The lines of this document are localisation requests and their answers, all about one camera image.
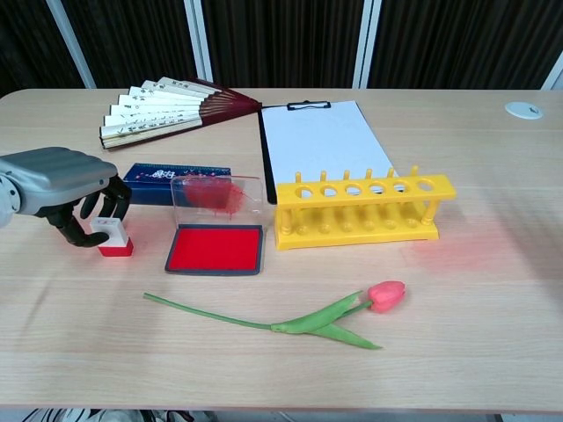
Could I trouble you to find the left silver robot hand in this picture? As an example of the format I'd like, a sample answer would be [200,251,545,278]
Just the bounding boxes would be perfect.
[0,146,134,250]

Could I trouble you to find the white stamp with red base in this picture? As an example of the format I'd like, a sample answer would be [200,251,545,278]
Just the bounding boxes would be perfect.
[90,215,135,258]

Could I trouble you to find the blue patterned rectangular box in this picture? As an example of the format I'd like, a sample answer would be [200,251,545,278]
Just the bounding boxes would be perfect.
[121,162,233,207]

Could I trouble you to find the folding paper fan maroon ribs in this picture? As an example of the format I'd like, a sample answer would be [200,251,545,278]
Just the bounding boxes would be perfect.
[99,76,263,153]

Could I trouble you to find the red ink pad clear lid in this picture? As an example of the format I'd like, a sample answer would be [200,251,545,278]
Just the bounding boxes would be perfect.
[165,174,267,278]

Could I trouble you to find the black clipboard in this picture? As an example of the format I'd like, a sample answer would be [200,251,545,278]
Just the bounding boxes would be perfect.
[256,99,402,206]

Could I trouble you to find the white paper sheet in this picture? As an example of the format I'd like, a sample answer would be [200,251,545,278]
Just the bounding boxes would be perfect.
[260,101,400,195]

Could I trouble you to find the yellow test tube rack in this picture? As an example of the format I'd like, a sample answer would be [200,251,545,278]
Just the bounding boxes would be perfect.
[273,165,458,253]

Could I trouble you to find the artificial pink tulip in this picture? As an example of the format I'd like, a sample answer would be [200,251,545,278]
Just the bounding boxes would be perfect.
[143,280,407,352]

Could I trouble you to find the white partition post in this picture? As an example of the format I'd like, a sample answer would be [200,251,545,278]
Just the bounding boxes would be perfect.
[183,0,214,83]
[45,0,98,90]
[541,64,563,91]
[352,0,384,90]

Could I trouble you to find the white desk cable grommet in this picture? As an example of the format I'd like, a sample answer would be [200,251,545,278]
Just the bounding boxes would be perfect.
[504,100,545,120]

